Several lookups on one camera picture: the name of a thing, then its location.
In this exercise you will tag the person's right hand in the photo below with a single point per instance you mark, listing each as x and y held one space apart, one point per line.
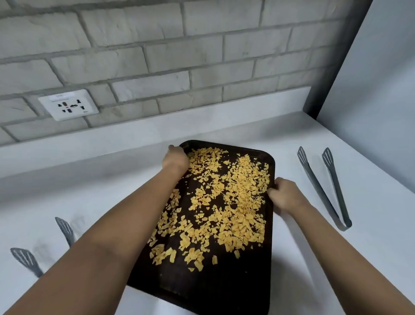
287 196

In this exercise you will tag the person's left fingers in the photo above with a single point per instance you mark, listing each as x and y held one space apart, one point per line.
174 148

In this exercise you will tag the grey slotted kitchen tongs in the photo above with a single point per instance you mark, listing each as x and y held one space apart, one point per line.
29 259
324 191

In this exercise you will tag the white wall power socket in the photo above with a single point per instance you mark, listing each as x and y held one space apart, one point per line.
68 104

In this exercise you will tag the dark brown baking tray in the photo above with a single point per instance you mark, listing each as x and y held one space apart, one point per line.
223 259

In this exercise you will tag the person's left forearm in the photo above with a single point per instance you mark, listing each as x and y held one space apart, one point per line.
97 246

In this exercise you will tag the person's right forearm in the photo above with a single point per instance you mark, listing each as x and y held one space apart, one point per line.
343 263

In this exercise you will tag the pile of yellow chip pieces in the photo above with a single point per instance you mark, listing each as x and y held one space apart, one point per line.
215 207

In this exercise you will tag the person's left hand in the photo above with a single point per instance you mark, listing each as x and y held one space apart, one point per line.
175 160

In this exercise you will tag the person's right thumb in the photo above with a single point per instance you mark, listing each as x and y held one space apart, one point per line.
273 194

